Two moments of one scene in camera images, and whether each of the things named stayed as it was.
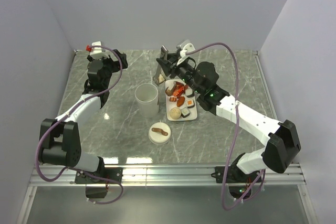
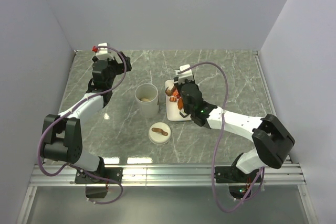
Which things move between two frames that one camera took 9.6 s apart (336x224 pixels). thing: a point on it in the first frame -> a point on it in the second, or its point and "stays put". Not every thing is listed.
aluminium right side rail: [265, 85] stays put
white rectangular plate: [180, 101] stays put
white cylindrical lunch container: [146, 95] stays put
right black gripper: [168, 66] -> [180, 85]
